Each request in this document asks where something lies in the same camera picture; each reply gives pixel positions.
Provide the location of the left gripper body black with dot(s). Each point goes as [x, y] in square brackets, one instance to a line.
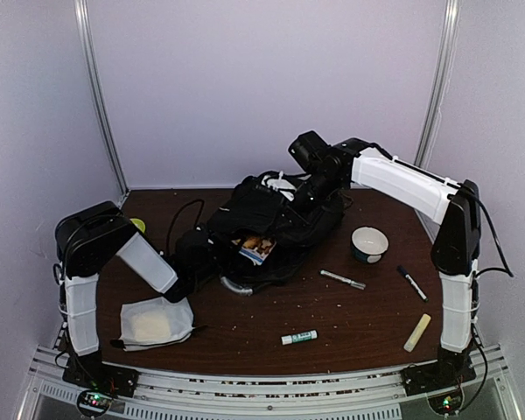
[205, 270]

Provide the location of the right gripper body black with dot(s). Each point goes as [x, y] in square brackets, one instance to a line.
[322, 188]

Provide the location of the dog picture book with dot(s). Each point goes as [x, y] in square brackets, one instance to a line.
[255, 248]

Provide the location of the black student backpack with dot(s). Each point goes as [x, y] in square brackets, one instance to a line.
[251, 213]

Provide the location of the white pouch with zipper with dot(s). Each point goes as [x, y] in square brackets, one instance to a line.
[153, 323]

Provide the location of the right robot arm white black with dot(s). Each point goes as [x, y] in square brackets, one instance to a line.
[454, 206]

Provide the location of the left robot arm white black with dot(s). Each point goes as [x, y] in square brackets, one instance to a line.
[88, 240]

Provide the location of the lime green bowl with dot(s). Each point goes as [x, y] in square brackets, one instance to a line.
[139, 224]

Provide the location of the white blue ceramic bowl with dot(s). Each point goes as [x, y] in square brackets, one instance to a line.
[368, 244]

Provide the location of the green capped white marker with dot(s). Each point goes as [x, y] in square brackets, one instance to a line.
[343, 279]

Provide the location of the blue capped white marker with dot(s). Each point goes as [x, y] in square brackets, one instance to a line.
[412, 282]

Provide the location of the white green glue stick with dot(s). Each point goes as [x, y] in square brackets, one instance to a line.
[299, 337]

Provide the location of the pale yellow highlighter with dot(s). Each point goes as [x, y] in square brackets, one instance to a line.
[417, 333]

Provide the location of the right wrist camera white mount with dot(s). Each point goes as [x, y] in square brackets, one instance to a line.
[275, 183]

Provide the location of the right aluminium frame post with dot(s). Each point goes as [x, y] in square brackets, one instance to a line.
[440, 83]

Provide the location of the aluminium frame post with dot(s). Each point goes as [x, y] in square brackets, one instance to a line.
[440, 83]
[87, 46]

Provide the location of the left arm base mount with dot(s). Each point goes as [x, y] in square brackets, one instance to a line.
[110, 380]

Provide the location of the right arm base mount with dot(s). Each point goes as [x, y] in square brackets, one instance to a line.
[419, 379]

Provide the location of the left aluminium frame post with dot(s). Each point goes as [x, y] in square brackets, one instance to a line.
[87, 46]

